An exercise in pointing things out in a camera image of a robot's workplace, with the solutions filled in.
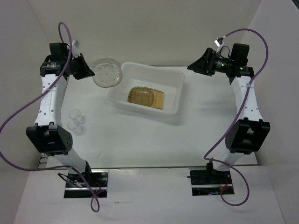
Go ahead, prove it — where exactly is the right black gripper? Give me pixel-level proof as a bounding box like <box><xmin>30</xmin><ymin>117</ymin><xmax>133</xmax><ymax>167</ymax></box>
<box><xmin>187</xmin><ymin>48</ymin><xmax>234</xmax><ymax>76</ymax></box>

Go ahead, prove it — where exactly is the clear square plate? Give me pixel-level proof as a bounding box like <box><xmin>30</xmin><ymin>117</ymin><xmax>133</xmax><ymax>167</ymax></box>
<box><xmin>128</xmin><ymin>90</ymin><xmax>154</xmax><ymax>106</ymax></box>
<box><xmin>91</xmin><ymin>58</ymin><xmax>122</xmax><ymax>88</ymax></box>

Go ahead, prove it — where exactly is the clear small glass cup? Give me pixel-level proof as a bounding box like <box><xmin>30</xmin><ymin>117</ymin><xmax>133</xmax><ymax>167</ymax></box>
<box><xmin>69</xmin><ymin>109</ymin><xmax>84</xmax><ymax>124</ymax></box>
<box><xmin>67</xmin><ymin>119</ymin><xmax>83</xmax><ymax>134</ymax></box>

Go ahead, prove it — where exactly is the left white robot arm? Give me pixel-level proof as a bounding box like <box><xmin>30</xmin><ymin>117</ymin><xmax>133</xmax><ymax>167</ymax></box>
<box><xmin>26</xmin><ymin>40</ymin><xmax>94</xmax><ymax>187</ymax></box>

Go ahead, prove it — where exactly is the translucent plastic bin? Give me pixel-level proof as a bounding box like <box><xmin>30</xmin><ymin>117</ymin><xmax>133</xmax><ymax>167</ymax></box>
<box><xmin>107</xmin><ymin>62</ymin><xmax>185</xmax><ymax>125</ymax></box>

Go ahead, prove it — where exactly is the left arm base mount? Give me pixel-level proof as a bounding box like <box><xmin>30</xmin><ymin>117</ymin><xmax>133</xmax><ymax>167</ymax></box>
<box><xmin>57</xmin><ymin>170</ymin><xmax>108</xmax><ymax>198</ymax></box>

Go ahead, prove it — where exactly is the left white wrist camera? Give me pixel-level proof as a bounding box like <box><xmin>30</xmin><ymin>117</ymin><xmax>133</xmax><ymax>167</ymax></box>
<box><xmin>69</xmin><ymin>40</ymin><xmax>80</xmax><ymax>58</ymax></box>

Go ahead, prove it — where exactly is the aluminium table frame rail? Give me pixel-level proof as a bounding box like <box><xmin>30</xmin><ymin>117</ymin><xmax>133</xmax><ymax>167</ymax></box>
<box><xmin>37</xmin><ymin>153</ymin><xmax>48</xmax><ymax>169</ymax></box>

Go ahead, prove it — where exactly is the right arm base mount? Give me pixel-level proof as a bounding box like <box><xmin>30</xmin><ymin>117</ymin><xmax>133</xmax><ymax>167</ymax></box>
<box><xmin>187</xmin><ymin>167</ymin><xmax>235</xmax><ymax>196</ymax></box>

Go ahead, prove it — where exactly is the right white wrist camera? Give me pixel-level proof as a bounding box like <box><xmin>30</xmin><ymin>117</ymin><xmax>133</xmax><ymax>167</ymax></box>
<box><xmin>214</xmin><ymin>36</ymin><xmax>225</xmax><ymax>53</ymax></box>

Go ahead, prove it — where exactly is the woven bamboo tray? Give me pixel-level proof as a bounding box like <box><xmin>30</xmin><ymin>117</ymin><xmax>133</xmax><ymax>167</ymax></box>
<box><xmin>127</xmin><ymin>86</ymin><xmax>164</xmax><ymax>110</ymax></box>

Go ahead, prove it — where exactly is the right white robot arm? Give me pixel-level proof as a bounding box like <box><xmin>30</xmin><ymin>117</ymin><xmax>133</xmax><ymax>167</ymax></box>
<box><xmin>187</xmin><ymin>43</ymin><xmax>271</xmax><ymax>183</ymax></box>

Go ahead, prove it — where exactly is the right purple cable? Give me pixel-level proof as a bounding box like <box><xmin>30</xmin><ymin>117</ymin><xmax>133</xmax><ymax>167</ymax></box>
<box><xmin>203</xmin><ymin>28</ymin><xmax>269</xmax><ymax>206</ymax></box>

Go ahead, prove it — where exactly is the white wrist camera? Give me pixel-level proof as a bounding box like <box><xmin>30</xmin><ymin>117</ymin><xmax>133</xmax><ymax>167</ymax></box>
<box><xmin>69</xmin><ymin>40</ymin><xmax>80</xmax><ymax>58</ymax></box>
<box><xmin>214</xmin><ymin>36</ymin><xmax>225</xmax><ymax>53</ymax></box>

